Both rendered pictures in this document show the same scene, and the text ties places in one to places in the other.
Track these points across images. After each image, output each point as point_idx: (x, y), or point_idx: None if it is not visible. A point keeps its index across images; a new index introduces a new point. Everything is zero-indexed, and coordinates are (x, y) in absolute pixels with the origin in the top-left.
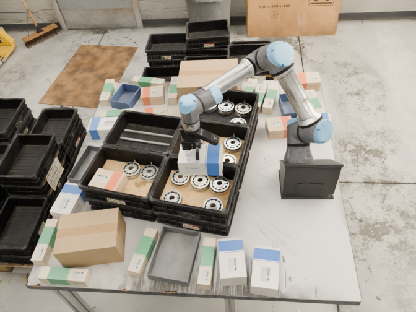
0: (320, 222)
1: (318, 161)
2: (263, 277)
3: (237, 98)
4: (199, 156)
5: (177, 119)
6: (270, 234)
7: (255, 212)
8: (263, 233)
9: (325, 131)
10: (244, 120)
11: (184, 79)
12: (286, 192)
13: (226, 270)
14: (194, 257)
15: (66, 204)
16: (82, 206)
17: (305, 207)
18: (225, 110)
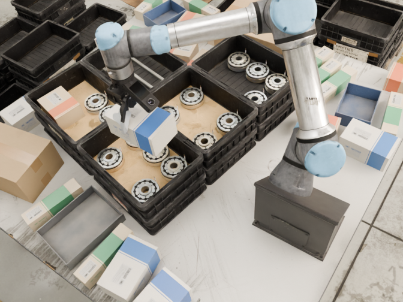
0: (280, 283)
1: (320, 199)
2: None
3: (277, 65)
4: (123, 118)
5: (181, 63)
6: (204, 262)
7: (207, 224)
8: (197, 256)
9: (327, 160)
10: (266, 98)
11: None
12: (259, 219)
13: (109, 278)
14: (98, 241)
15: (17, 112)
16: (37, 122)
17: (276, 251)
18: (252, 75)
